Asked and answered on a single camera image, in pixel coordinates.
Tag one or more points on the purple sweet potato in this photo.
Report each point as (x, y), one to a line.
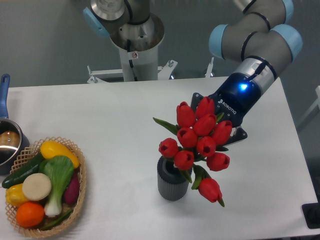
(71, 193)

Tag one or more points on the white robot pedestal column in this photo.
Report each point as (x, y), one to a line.
(138, 48)

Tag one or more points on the white furniture piece at right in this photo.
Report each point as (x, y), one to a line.
(310, 113)

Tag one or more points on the white metal base frame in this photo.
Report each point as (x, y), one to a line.
(166, 72)

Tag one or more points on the green chili pepper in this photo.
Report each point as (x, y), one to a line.
(57, 221)

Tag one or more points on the woven wicker basket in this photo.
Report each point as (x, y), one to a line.
(24, 157)

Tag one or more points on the orange fruit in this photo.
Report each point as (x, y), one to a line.
(30, 214)

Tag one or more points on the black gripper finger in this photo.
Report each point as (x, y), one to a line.
(195, 100)
(238, 135)

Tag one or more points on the red tulip bouquet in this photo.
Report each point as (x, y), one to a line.
(200, 136)

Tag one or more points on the yellow squash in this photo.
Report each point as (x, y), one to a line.
(50, 149)

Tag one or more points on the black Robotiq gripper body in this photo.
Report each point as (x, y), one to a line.
(235, 97)

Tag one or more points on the dark green cucumber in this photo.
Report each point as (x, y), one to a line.
(19, 175)

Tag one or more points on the dark grey ribbed vase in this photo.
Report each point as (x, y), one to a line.
(172, 185)

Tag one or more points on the yellow bell pepper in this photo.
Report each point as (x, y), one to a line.
(15, 196)

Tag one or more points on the green bok choy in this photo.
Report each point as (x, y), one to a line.
(59, 170)

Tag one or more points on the black device at table edge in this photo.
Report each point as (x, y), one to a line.
(311, 212)

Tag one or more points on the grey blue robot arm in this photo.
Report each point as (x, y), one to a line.
(262, 42)

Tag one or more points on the blue handled saucepan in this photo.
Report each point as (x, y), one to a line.
(12, 138)

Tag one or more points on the beige round disc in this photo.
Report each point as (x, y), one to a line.
(36, 186)

